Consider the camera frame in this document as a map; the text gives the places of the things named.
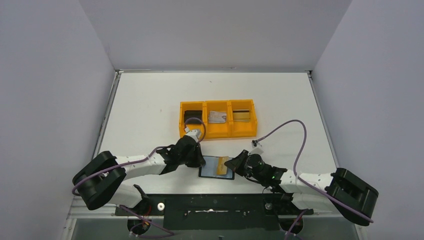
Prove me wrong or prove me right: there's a black leather card holder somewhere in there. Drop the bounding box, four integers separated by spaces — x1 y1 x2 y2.
198 155 235 180

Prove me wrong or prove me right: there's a gold numbered card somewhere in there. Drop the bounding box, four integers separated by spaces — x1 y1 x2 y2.
216 156 229 176

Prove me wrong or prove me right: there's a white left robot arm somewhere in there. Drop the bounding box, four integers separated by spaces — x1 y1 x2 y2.
71 132 206 214

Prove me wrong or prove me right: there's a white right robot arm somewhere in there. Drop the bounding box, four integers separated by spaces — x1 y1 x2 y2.
224 150 379 226

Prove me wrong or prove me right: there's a silver patterned card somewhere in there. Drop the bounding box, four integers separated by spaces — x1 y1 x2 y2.
208 111 227 124

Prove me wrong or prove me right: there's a yellow three-compartment bin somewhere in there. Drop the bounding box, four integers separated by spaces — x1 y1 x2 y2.
178 99 258 139

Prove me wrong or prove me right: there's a black wallet in bin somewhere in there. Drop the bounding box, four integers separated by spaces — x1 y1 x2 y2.
183 110 203 125

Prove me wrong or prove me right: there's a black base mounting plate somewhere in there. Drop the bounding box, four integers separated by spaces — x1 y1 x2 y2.
142 193 299 232

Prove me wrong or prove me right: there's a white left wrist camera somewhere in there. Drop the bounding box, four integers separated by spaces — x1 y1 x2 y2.
184 127 202 142

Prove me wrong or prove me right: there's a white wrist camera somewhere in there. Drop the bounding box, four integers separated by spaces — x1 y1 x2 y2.
184 127 202 142
249 139 264 155

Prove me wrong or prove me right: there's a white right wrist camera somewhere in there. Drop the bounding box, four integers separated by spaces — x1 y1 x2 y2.
249 139 264 155

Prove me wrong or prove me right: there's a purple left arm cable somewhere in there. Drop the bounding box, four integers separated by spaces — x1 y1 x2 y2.
71 117 207 196

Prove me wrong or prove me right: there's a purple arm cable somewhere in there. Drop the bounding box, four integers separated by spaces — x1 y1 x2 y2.
71 117 207 196
251 119 375 224

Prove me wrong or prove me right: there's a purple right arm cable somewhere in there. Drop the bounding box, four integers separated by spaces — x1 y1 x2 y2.
251 119 375 224

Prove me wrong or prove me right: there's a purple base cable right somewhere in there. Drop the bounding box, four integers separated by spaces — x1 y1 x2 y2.
284 210 307 240

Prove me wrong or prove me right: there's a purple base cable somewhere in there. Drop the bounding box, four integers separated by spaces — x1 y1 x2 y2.
284 210 307 240
119 205 175 239

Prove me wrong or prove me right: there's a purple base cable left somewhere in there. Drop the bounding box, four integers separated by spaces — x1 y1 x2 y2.
119 205 175 239

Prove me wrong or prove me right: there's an aluminium left side rail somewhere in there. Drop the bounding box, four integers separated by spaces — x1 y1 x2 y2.
92 69 124 159

